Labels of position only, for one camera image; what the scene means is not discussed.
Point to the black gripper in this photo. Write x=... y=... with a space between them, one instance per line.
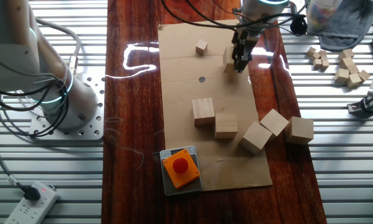
x=245 y=40

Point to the large wooden cube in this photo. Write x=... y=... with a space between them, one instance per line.
x=274 y=122
x=255 y=137
x=299 y=130
x=226 y=125
x=203 y=111
x=227 y=60

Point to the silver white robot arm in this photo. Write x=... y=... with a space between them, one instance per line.
x=15 y=46

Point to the medium wooden cube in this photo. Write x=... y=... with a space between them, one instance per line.
x=345 y=62
x=201 y=47
x=354 y=80
x=353 y=68
x=346 y=53
x=364 y=75
x=342 y=75

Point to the small wooden cube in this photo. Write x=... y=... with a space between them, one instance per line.
x=316 y=56
x=317 y=63
x=311 y=51
x=323 y=53
x=325 y=64

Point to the jar with colourful contents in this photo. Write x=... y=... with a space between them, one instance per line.
x=321 y=15

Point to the brown cardboard sheet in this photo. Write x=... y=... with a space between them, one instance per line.
x=236 y=171

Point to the orange emergency stop button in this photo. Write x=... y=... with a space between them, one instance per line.
x=180 y=166

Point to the reddish wood grain board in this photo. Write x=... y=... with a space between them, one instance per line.
x=130 y=124

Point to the silver robot mounting plate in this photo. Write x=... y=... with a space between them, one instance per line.
x=93 y=93

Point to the black power plug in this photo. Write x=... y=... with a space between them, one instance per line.
x=32 y=193

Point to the white power strip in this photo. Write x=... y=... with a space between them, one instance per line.
x=34 y=211

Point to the metal camera stand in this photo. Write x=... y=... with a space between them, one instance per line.
x=360 y=109

